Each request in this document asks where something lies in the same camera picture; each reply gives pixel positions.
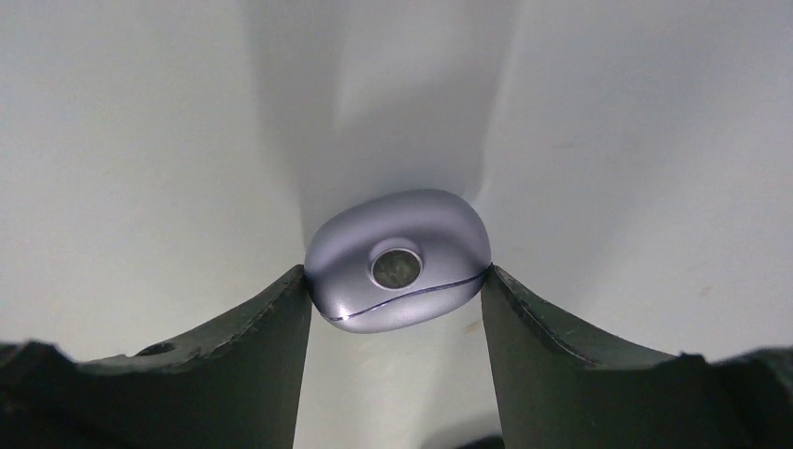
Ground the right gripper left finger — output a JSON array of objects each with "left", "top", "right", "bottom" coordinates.
[{"left": 1, "top": 266, "right": 311, "bottom": 448}]

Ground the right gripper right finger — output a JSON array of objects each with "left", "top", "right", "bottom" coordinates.
[{"left": 481, "top": 266, "right": 792, "bottom": 448}]

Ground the lavender earbud charging case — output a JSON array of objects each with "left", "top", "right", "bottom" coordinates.
[{"left": 304, "top": 189, "right": 492, "bottom": 334}]

